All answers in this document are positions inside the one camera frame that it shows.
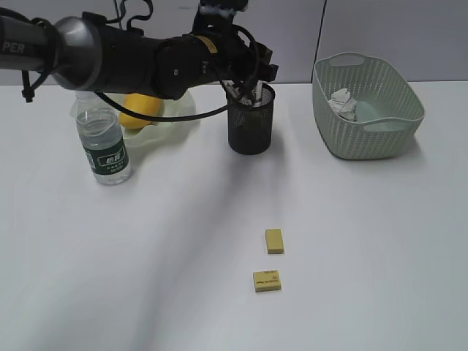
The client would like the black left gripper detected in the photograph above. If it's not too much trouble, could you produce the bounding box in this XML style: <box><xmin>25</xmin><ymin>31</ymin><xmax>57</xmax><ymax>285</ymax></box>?
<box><xmin>192</xmin><ymin>7</ymin><xmax>279</xmax><ymax>86</ymax></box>

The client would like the beige white ballpoint pen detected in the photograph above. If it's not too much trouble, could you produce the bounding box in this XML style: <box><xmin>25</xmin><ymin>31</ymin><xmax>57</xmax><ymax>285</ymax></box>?
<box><xmin>222</xmin><ymin>80</ymin><xmax>244</xmax><ymax>107</ymax></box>

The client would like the grey white mechanical pen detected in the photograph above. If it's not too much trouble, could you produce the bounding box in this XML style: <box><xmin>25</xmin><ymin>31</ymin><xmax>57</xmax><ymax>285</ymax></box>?
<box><xmin>253</xmin><ymin>80</ymin><xmax>263</xmax><ymax>107</ymax></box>

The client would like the yellow mango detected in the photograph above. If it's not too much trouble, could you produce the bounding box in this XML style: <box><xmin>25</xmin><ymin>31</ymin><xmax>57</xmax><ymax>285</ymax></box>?
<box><xmin>118</xmin><ymin>94</ymin><xmax>162</xmax><ymax>129</ymax></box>

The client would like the white waste paper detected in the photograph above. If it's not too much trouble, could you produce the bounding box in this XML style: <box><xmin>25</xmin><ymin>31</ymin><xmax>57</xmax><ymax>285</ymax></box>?
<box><xmin>328</xmin><ymin>88</ymin><xmax>357</xmax><ymax>122</ymax></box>

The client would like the clear water bottle green label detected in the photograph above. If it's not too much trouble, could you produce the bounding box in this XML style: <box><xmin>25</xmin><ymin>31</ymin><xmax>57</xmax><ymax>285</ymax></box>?
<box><xmin>70</xmin><ymin>91</ymin><xmax>132</xmax><ymax>186</ymax></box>

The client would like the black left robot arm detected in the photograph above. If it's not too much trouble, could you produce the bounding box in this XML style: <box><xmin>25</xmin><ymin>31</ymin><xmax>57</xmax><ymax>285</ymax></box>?
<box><xmin>1</xmin><ymin>1</ymin><xmax>278</xmax><ymax>102</ymax></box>

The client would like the black mesh pen holder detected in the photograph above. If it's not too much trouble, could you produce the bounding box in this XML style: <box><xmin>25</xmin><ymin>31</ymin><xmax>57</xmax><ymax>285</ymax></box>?
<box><xmin>227</xmin><ymin>83</ymin><xmax>276</xmax><ymax>155</ymax></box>

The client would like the pale green wavy glass plate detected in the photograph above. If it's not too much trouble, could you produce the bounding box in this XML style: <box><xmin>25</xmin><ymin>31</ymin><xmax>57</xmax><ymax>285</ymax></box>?
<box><xmin>108</xmin><ymin>92</ymin><xmax>195</xmax><ymax>147</ymax></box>

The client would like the green woven plastic basket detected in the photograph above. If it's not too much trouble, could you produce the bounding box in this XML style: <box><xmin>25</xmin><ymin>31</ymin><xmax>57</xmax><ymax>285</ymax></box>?
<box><xmin>312</xmin><ymin>53</ymin><xmax>426</xmax><ymax>160</ymax></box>

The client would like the yellow eraser centre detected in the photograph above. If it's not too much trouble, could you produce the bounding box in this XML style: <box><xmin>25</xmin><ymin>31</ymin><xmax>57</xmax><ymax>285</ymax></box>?
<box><xmin>265</xmin><ymin>228</ymin><xmax>284</xmax><ymax>254</ymax></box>

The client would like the yellow eraser with red print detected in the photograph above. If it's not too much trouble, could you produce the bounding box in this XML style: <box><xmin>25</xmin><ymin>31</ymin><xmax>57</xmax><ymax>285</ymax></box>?
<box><xmin>252</xmin><ymin>270</ymin><xmax>282</xmax><ymax>293</ymax></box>

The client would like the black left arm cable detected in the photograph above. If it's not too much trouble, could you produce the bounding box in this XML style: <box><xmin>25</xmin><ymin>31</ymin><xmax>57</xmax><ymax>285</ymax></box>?
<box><xmin>21</xmin><ymin>0</ymin><xmax>263</xmax><ymax>124</ymax></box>

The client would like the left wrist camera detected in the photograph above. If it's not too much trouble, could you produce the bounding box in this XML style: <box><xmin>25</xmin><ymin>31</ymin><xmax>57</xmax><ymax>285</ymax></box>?
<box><xmin>198</xmin><ymin>0</ymin><xmax>249</xmax><ymax>16</ymax></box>

